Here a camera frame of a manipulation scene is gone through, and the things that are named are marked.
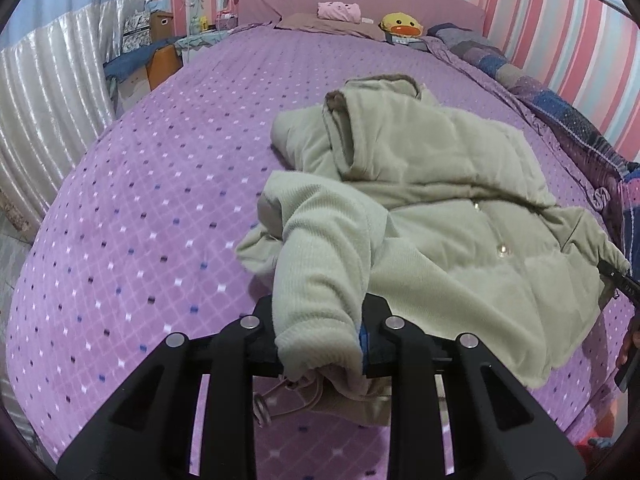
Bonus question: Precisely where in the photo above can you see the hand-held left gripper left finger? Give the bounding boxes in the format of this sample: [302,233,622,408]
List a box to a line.
[55,295,286,480]

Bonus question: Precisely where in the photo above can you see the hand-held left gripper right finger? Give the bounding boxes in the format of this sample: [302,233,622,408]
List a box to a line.
[357,294,586,480]

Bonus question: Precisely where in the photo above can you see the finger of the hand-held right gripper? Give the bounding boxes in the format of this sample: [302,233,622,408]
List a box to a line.
[597,259,640,306]

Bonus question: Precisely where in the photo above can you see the beige puffer jacket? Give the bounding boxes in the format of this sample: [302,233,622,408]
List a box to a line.
[235,74,631,428]

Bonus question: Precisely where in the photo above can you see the purple spotted bed blanket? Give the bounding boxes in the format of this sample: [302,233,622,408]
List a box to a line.
[5,22,631,480]

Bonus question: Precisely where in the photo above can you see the blue patchwork quilt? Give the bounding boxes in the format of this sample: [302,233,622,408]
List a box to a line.
[425,22,640,261]

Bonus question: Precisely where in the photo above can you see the orange cabinet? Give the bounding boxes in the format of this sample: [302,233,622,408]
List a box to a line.
[148,46,182,92]

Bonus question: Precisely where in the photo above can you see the blue cloth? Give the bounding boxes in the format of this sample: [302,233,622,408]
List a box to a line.
[103,36,186,81]

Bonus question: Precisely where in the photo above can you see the brown pillow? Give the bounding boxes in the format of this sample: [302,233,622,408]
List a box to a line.
[274,12,388,41]

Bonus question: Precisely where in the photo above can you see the silver striped curtain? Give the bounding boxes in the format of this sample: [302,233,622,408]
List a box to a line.
[0,0,156,231]

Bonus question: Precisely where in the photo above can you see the yellow duck plush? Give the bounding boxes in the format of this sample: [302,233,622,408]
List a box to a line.
[378,12,423,39]

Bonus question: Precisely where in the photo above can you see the cardboard box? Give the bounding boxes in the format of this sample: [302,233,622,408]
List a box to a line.
[149,11,175,43]

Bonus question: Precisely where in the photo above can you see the pink folded cloth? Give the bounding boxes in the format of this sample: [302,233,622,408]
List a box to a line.
[317,1,362,25]

